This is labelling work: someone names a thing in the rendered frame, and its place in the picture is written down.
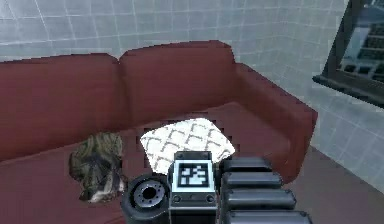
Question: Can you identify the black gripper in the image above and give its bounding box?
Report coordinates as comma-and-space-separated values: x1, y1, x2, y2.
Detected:
120, 174, 171, 224

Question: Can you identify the green brown crumpled cloth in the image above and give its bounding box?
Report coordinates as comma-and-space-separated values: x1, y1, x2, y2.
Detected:
68, 131, 128, 204

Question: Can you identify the white patterned pillow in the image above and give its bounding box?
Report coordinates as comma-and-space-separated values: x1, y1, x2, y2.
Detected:
139, 117, 236, 175

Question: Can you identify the red sofa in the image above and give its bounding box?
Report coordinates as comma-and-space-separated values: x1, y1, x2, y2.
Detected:
0, 39, 319, 224

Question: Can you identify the dark framed window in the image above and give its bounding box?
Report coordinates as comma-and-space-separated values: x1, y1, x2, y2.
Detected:
311, 0, 384, 110

